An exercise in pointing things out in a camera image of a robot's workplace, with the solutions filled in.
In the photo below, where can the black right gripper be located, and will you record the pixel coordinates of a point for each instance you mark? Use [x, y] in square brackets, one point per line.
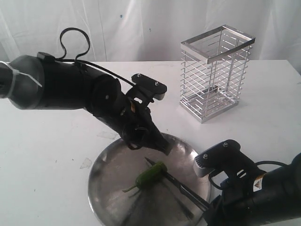
[220, 214]

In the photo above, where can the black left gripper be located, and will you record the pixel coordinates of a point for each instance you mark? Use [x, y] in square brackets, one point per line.
[136, 127]

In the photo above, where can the green cucumber piece with stem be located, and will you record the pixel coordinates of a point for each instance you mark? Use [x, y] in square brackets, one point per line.
[149, 176]

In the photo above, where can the black handled knife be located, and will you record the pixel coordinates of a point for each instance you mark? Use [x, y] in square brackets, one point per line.
[191, 195]

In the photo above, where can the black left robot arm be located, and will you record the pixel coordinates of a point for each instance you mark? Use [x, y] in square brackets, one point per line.
[43, 83]

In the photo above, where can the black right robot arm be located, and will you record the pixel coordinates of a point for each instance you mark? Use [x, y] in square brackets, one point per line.
[268, 198]

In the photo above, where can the round steel plate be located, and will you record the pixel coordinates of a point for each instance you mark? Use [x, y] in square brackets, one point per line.
[115, 201]

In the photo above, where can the white backdrop curtain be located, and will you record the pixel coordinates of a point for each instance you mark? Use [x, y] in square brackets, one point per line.
[148, 30]

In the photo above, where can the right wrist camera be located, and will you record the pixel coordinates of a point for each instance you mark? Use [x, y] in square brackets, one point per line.
[227, 157]

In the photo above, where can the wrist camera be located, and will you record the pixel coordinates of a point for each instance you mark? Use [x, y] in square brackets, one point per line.
[227, 157]
[146, 88]

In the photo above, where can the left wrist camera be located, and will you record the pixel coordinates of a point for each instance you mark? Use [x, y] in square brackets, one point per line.
[146, 88]

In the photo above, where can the chrome wire utensil basket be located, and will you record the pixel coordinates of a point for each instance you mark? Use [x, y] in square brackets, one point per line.
[213, 69]

